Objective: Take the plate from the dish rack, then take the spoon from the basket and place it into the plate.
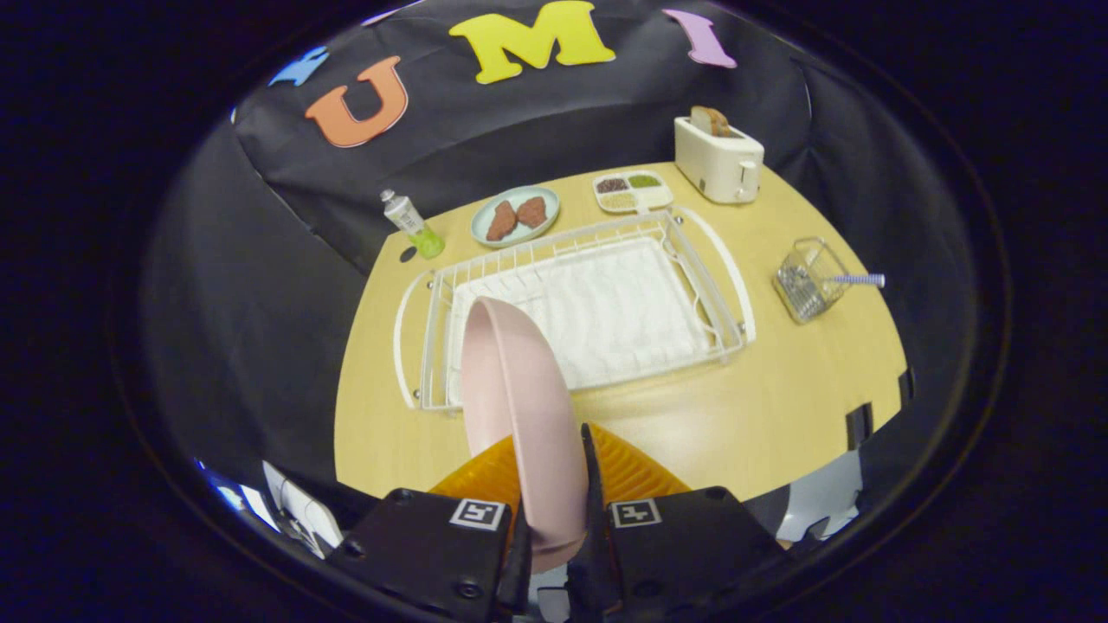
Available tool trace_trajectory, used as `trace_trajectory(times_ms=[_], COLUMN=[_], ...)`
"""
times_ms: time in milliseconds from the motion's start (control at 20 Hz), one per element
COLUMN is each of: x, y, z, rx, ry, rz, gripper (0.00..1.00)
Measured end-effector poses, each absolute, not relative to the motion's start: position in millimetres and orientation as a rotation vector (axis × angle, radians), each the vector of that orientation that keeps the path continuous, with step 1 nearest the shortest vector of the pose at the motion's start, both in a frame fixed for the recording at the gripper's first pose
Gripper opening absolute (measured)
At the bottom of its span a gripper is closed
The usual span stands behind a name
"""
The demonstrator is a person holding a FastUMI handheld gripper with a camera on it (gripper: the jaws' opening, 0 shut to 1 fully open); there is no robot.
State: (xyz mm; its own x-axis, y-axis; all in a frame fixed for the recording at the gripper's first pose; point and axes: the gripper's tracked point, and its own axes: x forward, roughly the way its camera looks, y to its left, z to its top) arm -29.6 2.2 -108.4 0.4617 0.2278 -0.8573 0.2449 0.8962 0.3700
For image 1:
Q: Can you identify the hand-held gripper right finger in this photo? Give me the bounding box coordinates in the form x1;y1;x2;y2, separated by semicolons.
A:
567;421;787;623

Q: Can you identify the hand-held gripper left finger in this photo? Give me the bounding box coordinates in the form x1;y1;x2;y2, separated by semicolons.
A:
327;433;533;623

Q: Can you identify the pink plate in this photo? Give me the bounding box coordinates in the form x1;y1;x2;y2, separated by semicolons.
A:
460;296;591;574

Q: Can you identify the white wire dish rack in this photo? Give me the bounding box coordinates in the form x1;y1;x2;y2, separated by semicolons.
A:
392;205;757;414

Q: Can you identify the metal wire basket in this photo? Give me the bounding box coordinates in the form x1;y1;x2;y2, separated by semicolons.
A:
773;236;854;325

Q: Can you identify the light green plate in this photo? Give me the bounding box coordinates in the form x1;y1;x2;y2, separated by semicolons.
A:
470;185;561;249

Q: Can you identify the white object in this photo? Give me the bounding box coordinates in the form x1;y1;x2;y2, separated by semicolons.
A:
262;461;345;555

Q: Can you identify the computer monitor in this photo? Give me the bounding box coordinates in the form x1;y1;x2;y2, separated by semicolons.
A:
197;459;278;530

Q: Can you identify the white divided snack tray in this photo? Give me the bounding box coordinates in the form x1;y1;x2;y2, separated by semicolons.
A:
592;170;675;215

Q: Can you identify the clear bottle with green liquid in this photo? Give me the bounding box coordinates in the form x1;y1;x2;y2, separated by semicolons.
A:
379;189;446;260

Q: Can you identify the white toaster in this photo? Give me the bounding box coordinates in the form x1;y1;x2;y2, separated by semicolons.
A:
673;115;766;206

